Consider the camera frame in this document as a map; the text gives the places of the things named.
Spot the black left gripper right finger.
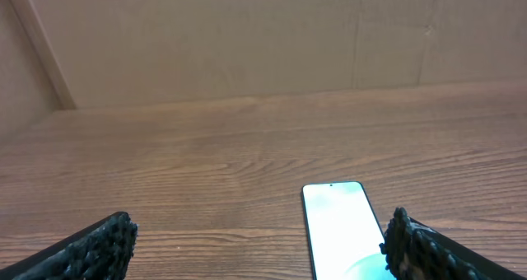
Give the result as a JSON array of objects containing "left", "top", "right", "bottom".
[{"left": 380, "top": 208, "right": 526, "bottom": 280}]

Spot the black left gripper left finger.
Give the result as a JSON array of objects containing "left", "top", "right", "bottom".
[{"left": 1, "top": 212, "right": 138, "bottom": 280}]

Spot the black smartphone lit screen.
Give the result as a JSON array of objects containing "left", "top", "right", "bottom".
[{"left": 301, "top": 181, "right": 394, "bottom": 280}]

